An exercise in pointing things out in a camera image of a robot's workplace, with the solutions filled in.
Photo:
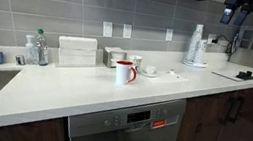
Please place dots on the small white red item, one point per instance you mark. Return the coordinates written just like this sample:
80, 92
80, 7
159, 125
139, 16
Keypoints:
171, 72

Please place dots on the stainless steel dishwasher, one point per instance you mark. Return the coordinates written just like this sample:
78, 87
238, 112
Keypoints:
124, 131

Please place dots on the small metal can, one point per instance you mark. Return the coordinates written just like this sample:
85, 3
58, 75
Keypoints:
20, 60

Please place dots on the short printed paper cup stack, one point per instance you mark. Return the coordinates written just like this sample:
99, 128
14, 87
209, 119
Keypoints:
200, 51

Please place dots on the round white cup tray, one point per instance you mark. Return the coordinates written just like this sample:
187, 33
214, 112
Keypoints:
194, 64

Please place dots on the dark wood sink cabinet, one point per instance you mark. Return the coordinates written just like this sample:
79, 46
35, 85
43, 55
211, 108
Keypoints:
22, 134

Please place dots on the white wall outlet with plug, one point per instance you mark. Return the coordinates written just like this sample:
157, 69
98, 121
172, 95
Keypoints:
210, 39

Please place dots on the black block on mat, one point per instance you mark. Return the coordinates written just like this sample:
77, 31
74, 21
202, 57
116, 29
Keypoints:
245, 75

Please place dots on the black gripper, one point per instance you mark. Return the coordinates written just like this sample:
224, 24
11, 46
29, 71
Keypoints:
242, 3

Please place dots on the white saucer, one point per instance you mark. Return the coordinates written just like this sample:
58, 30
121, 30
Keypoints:
149, 74

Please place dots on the green cap water bottle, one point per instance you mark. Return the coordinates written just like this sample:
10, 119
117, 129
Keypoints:
43, 49

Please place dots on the white box container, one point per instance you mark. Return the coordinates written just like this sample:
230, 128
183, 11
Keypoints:
77, 52

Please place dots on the white paper sheet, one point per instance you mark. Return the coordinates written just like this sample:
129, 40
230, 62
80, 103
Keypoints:
169, 79

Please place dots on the tall printed paper cup stack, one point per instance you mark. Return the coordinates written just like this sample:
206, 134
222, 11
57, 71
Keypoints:
194, 43

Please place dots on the steel napkin holder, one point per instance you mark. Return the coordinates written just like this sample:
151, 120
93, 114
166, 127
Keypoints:
109, 56

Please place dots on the clear soap bottle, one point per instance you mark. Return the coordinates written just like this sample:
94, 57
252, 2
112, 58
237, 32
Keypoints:
30, 51

